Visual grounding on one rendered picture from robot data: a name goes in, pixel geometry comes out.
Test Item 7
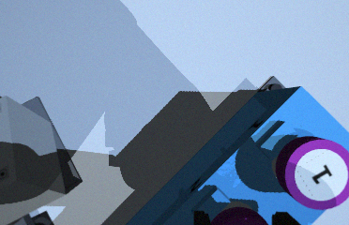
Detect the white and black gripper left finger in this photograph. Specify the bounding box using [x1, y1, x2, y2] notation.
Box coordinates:
[194, 211, 211, 225]

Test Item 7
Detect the purple screw cap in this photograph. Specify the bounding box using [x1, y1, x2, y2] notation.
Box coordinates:
[276, 136, 349, 210]
[211, 207, 268, 225]

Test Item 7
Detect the light grey button panel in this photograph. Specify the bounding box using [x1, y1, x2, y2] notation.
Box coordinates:
[0, 96, 83, 225]

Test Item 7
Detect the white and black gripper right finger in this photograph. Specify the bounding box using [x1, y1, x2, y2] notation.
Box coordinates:
[272, 212, 301, 225]

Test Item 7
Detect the blue tube rack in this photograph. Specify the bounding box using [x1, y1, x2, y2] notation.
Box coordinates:
[126, 86, 349, 225]

